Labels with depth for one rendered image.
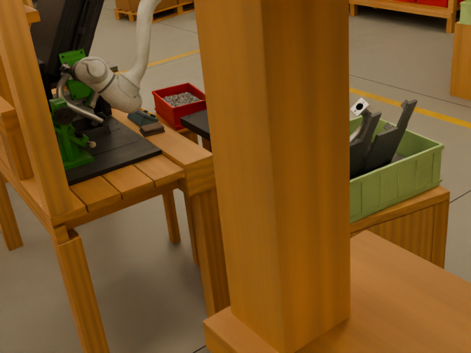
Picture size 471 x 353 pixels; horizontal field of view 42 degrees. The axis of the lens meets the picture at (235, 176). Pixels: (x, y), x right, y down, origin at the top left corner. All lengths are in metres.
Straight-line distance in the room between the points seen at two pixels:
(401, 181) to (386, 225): 0.17
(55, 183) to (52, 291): 1.31
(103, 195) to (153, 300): 0.99
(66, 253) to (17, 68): 0.72
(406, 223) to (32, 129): 1.36
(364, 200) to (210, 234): 0.77
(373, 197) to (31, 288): 2.04
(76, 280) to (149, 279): 0.97
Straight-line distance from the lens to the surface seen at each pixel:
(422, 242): 2.45
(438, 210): 2.42
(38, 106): 2.14
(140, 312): 3.16
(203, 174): 2.51
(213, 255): 2.72
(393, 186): 2.27
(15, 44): 2.08
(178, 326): 3.04
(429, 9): 7.49
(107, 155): 2.64
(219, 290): 2.83
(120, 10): 9.39
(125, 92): 2.47
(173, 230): 3.57
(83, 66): 2.42
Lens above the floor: 1.97
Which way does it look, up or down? 28 degrees down
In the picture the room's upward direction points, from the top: 6 degrees counter-clockwise
